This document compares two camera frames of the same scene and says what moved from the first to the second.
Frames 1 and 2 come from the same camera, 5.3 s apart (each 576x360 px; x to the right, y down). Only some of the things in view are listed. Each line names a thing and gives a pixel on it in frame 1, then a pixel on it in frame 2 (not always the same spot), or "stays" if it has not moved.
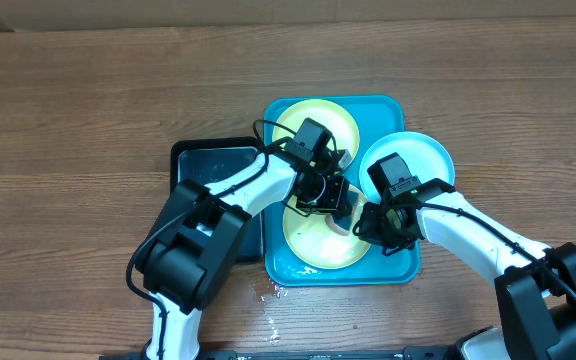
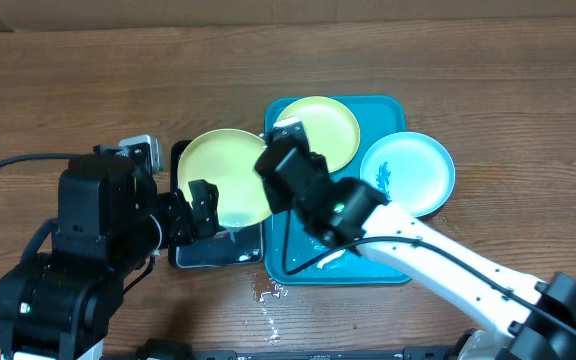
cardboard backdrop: (24, 16) stays
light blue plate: (426, 158) stays
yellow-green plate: (328, 114) stays
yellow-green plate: (310, 239) → (227, 158)
